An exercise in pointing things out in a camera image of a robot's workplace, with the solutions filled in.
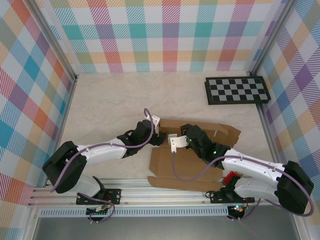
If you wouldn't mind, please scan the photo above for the brown cardboard paper box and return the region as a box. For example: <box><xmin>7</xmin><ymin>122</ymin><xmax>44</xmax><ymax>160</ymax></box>
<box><xmin>147</xmin><ymin>118</ymin><xmax>242</xmax><ymax>192</ymax></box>

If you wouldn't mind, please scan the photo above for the red block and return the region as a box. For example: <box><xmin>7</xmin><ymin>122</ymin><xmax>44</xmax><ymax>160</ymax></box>
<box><xmin>223</xmin><ymin>171</ymin><xmax>238</xmax><ymax>184</ymax></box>

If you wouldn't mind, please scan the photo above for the black grey checkerboard panel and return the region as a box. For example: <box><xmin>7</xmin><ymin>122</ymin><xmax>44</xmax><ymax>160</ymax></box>
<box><xmin>205</xmin><ymin>76</ymin><xmax>271</xmax><ymax>106</ymax></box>

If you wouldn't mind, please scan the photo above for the small electronics board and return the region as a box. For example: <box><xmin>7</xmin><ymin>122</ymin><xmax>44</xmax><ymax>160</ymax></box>
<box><xmin>86</xmin><ymin>204</ymin><xmax>111</xmax><ymax>217</ymax></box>
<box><xmin>229</xmin><ymin>204</ymin><xmax>246</xmax><ymax>219</ymax></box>

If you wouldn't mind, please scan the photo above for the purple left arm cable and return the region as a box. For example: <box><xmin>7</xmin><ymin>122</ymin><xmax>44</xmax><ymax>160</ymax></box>
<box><xmin>49</xmin><ymin>107</ymin><xmax>155</xmax><ymax>224</ymax></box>

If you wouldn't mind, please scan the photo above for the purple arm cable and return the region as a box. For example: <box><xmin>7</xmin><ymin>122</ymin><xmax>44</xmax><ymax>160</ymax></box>
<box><xmin>49</xmin><ymin>107</ymin><xmax>155</xmax><ymax>224</ymax></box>
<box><xmin>172</xmin><ymin>151</ymin><xmax>315</xmax><ymax>222</ymax></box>

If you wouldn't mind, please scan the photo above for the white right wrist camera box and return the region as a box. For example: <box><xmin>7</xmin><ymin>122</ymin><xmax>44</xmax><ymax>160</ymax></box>
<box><xmin>169</xmin><ymin>134</ymin><xmax>189</xmax><ymax>154</ymax></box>

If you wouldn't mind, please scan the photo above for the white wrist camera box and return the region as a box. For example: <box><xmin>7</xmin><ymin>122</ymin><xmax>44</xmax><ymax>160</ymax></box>
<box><xmin>149</xmin><ymin>114</ymin><xmax>162</xmax><ymax>131</ymax></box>
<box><xmin>169</xmin><ymin>134</ymin><xmax>189</xmax><ymax>154</ymax></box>

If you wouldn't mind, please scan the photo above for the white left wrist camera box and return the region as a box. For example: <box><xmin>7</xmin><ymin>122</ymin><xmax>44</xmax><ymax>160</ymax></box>
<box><xmin>149</xmin><ymin>114</ymin><xmax>162</xmax><ymax>131</ymax></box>

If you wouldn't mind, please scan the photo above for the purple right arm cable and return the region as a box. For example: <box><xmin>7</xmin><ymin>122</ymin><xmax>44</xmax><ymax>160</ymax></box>
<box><xmin>172</xmin><ymin>151</ymin><xmax>315</xmax><ymax>222</ymax></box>

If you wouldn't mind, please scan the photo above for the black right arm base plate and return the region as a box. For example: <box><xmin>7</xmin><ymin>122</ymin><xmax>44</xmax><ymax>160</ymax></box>
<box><xmin>208</xmin><ymin>186</ymin><xmax>255</xmax><ymax>205</ymax></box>

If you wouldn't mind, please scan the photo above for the aluminium front rail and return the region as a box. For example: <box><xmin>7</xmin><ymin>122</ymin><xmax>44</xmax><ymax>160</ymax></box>
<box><xmin>27</xmin><ymin>176</ymin><xmax>305</xmax><ymax>208</ymax></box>

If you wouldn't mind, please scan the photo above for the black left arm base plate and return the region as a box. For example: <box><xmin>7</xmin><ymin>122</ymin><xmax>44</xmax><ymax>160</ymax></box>
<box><xmin>76</xmin><ymin>187</ymin><xmax>122</xmax><ymax>206</ymax></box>

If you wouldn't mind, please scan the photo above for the aluminium side rail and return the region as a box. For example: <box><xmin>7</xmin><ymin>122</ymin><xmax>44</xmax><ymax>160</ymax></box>
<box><xmin>43</xmin><ymin>74</ymin><xmax>79</xmax><ymax>188</ymax></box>
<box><xmin>249</xmin><ymin>71</ymin><xmax>288</xmax><ymax>185</ymax></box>

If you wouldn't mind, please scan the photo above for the slotted grey cable duct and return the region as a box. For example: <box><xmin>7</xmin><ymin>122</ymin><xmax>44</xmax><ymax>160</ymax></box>
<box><xmin>39</xmin><ymin>208</ymin><xmax>230</xmax><ymax>218</ymax></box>

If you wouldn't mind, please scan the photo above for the aluminium frame post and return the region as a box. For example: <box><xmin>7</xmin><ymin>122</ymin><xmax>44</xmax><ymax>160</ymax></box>
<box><xmin>24</xmin><ymin>0</ymin><xmax>80</xmax><ymax>83</ymax></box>
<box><xmin>246</xmin><ymin>0</ymin><xmax>298</xmax><ymax>77</ymax></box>

